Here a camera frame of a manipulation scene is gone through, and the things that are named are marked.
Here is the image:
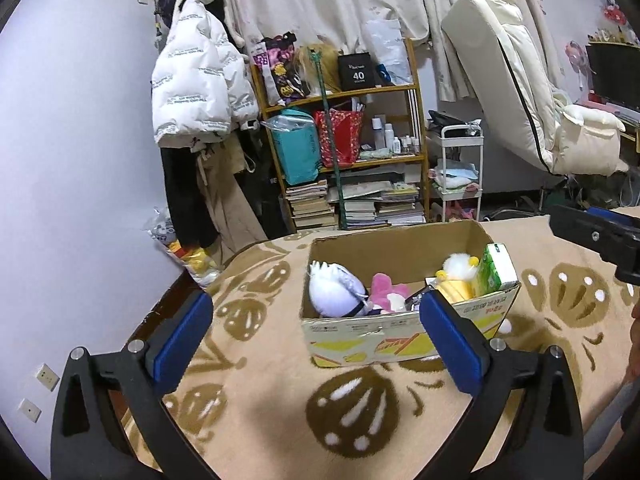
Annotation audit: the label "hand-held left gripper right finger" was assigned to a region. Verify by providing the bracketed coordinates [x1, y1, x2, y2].
[419, 290, 586, 480]

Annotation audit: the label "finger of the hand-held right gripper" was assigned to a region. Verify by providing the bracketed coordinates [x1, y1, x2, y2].
[548, 203, 640, 263]
[586, 206, 640, 222]

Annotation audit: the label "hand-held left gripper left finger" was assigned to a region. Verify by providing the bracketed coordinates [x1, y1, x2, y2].
[50, 290, 215, 480]

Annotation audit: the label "black packet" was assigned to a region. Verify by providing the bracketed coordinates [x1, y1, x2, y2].
[404, 276, 441, 313]

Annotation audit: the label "white chick plush toy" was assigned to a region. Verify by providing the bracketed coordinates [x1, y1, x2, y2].
[435, 253, 482, 283]

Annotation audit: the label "green white carton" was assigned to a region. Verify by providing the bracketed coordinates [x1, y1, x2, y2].
[472, 242, 519, 297]

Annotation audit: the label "printed cardboard box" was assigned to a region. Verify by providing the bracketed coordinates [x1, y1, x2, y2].
[300, 219, 522, 368]

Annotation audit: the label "white-haired plush doll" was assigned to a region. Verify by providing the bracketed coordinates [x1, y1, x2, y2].
[306, 260, 383, 318]

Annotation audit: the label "yellow plush toy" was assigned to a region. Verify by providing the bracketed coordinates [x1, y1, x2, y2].
[434, 270, 476, 306]

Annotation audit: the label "plastic bag of yellow toys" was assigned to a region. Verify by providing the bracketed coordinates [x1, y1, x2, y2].
[145, 207, 221, 286]

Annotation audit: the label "pink plush toy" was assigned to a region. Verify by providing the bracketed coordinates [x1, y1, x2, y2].
[370, 272, 411, 313]

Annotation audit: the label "beige patterned blanket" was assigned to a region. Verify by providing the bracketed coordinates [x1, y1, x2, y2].
[122, 205, 640, 480]

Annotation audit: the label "white trolley cart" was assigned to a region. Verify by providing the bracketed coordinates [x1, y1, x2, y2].
[427, 122, 485, 223]

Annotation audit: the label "black monitor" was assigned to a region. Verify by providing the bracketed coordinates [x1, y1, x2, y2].
[585, 42, 640, 111]

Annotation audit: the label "black coat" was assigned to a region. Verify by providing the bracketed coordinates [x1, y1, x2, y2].
[161, 142, 220, 253]

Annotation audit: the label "beige coat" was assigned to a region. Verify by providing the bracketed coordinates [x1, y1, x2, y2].
[197, 137, 268, 263]

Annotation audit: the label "light blue folded cloths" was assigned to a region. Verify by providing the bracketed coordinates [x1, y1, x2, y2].
[430, 159, 480, 193]

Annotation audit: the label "stack of flat magazines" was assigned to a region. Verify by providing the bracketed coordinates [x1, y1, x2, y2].
[327, 180, 426, 228]

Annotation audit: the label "black hanging garment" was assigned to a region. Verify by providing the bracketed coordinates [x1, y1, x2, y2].
[235, 125, 283, 241]

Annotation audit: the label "stack of thick books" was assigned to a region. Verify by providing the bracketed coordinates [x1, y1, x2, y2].
[285, 180, 338, 231]

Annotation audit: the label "cream folding sofa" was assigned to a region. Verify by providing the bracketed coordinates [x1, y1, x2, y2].
[441, 0, 631, 177]

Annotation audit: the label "black item on cart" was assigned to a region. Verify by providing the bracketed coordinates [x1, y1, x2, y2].
[427, 110, 483, 136]

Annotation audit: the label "teal bag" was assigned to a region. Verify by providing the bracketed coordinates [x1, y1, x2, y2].
[270, 107, 321, 186]

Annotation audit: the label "row of white bottles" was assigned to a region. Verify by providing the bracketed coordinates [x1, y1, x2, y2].
[370, 115, 423, 156]

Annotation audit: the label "green pole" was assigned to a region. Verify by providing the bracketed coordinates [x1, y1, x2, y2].
[306, 47, 351, 231]

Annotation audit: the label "red bag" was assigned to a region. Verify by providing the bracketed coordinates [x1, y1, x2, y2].
[314, 107, 365, 168]

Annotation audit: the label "white puffer jacket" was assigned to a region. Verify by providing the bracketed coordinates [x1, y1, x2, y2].
[151, 0, 260, 148]

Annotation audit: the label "wooden shelf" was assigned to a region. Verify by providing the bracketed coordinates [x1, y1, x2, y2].
[249, 37, 431, 231]

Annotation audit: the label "white plastic bag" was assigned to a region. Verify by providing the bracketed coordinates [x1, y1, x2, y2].
[362, 19, 415, 86]

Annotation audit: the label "black box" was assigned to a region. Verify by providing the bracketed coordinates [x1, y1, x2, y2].
[337, 52, 378, 90]

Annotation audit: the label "black printed bag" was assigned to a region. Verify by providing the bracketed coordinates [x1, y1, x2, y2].
[252, 32, 306, 103]

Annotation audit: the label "blonde wig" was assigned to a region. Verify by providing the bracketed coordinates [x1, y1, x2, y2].
[295, 42, 341, 96]

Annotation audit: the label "cream curtain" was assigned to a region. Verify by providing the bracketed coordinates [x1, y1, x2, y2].
[210, 0, 601, 106]

